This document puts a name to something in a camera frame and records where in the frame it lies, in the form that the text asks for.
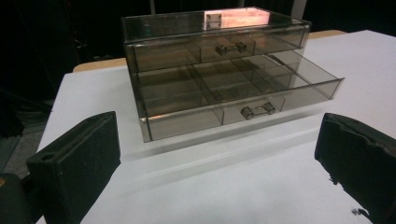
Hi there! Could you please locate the smoky clear closed drawer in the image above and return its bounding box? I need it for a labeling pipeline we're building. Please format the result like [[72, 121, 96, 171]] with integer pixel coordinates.
[[124, 24, 311, 74]]

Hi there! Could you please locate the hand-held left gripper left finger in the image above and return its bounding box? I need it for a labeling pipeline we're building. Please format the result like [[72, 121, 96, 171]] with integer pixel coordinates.
[[25, 110, 121, 224]]

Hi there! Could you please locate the smoky clear drawer organizer box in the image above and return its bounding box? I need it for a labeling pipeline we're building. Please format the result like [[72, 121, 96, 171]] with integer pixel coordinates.
[[120, 7, 312, 120]]

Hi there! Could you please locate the pink box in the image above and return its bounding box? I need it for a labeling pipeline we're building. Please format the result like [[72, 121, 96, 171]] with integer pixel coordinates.
[[204, 7, 271, 31]]

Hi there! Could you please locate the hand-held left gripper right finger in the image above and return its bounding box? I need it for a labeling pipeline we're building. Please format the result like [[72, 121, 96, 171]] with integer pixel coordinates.
[[314, 112, 396, 224]]

